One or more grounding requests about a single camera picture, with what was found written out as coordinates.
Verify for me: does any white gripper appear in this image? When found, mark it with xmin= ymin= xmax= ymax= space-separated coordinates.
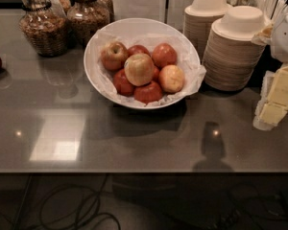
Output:
xmin=252 ymin=5 xmax=288 ymax=131

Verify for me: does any yellow apple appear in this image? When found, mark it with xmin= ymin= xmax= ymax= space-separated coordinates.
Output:
xmin=158 ymin=65 xmax=184 ymax=93
xmin=124 ymin=53 xmax=155 ymax=86

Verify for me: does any white paper bowl liner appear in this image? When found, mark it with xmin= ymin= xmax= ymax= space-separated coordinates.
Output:
xmin=84 ymin=30 xmax=205 ymax=110

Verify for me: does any red apple back right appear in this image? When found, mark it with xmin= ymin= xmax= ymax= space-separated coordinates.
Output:
xmin=152 ymin=43 xmax=178 ymax=68

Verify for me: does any small red apple centre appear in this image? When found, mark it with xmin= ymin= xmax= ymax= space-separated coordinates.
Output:
xmin=153 ymin=66 xmax=159 ymax=82

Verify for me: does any red apple back middle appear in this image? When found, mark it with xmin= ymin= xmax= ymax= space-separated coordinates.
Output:
xmin=128 ymin=44 xmax=150 ymax=56

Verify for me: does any red apple front left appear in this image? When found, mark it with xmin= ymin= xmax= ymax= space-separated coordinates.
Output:
xmin=113 ymin=69 xmax=134 ymax=97

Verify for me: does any white bowl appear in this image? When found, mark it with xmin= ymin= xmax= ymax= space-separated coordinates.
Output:
xmin=83 ymin=17 xmax=202 ymax=110

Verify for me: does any yellowish red apple back left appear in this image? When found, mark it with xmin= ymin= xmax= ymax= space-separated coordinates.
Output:
xmin=100 ymin=41 xmax=129 ymax=71

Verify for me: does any stack of paper bowls front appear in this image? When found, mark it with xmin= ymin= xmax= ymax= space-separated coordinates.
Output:
xmin=202 ymin=6 xmax=265 ymax=91

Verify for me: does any stack of paper bowls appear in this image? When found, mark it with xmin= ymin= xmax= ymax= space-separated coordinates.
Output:
xmin=182 ymin=0 xmax=230 ymax=58
xmin=202 ymin=6 xmax=265 ymax=91

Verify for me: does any stack of paper bowls back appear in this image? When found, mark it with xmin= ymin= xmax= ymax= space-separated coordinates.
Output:
xmin=182 ymin=0 xmax=230 ymax=58

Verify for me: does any glass jar of granola right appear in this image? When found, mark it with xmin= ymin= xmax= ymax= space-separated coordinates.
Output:
xmin=67 ymin=0 xmax=110 ymax=46

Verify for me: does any glass jar of granola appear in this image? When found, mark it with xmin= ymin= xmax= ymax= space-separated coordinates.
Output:
xmin=67 ymin=0 xmax=110 ymax=46
xmin=19 ymin=0 xmax=68 ymax=57

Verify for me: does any glass jar of granola left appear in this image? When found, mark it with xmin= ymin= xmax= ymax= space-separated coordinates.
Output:
xmin=19 ymin=0 xmax=68 ymax=57

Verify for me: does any black cable on floor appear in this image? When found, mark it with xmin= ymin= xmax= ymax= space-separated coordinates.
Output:
xmin=9 ymin=173 xmax=122 ymax=230

